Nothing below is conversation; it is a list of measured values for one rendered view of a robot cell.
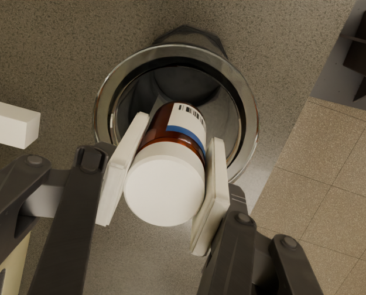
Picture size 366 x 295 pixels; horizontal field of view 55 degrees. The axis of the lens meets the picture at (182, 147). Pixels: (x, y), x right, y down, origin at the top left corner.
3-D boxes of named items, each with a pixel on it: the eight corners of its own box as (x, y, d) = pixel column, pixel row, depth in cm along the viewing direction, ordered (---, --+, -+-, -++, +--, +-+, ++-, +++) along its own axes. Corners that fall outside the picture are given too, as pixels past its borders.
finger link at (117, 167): (107, 229, 15) (89, 223, 15) (136, 159, 21) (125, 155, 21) (125, 168, 14) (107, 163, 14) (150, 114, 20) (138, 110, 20)
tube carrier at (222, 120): (133, 96, 44) (76, 175, 24) (158, 7, 40) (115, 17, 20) (214, 124, 45) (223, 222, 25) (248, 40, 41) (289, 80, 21)
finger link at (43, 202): (82, 235, 13) (2, 210, 13) (114, 172, 18) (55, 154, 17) (91, 202, 12) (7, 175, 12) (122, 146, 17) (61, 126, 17)
